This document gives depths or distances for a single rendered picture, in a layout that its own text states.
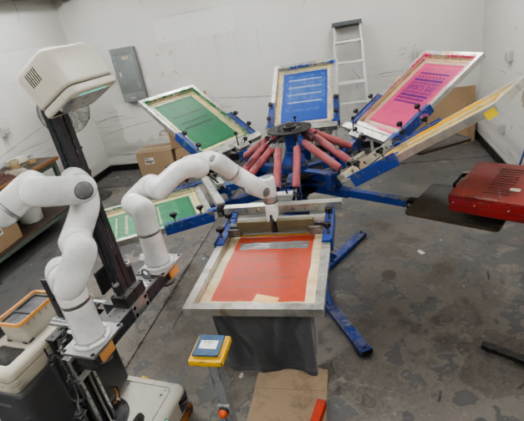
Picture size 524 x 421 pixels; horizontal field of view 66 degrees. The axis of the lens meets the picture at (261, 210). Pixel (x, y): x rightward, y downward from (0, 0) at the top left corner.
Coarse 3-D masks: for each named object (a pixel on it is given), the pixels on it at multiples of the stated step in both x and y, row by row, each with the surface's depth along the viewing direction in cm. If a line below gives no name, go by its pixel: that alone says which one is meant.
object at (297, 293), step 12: (276, 240) 211; (288, 240) 209; (300, 240) 207; (312, 240) 205; (300, 264) 187; (300, 276) 179; (264, 288) 175; (276, 288) 174; (288, 288) 173; (300, 288) 171; (288, 300) 166; (300, 300) 164
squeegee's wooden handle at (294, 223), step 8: (312, 216) 205; (240, 224) 213; (248, 224) 212; (256, 224) 211; (264, 224) 210; (280, 224) 208; (288, 224) 207; (296, 224) 206; (304, 224) 205; (312, 224) 205; (248, 232) 215
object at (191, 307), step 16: (320, 256) 184; (208, 272) 187; (320, 272) 173; (320, 288) 163; (192, 304) 168; (208, 304) 166; (224, 304) 165; (240, 304) 163; (256, 304) 161; (272, 304) 159; (288, 304) 158; (304, 304) 156; (320, 304) 155
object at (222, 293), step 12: (240, 240) 217; (252, 240) 215; (264, 240) 213; (240, 252) 206; (228, 264) 198; (228, 276) 188; (216, 288) 181; (228, 288) 180; (240, 288) 178; (252, 288) 177; (216, 300) 174; (228, 300) 172; (240, 300) 171
